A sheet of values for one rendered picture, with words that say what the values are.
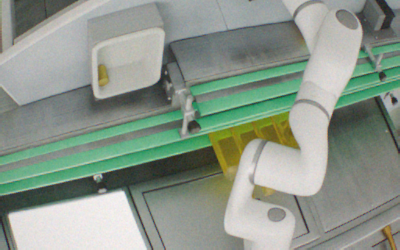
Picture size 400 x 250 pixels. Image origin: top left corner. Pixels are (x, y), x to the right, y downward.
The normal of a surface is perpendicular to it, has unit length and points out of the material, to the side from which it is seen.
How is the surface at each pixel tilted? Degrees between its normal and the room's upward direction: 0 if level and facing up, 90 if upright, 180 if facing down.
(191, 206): 90
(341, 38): 90
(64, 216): 90
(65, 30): 0
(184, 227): 90
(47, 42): 0
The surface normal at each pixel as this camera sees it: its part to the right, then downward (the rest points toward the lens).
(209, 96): 0.11, -0.51
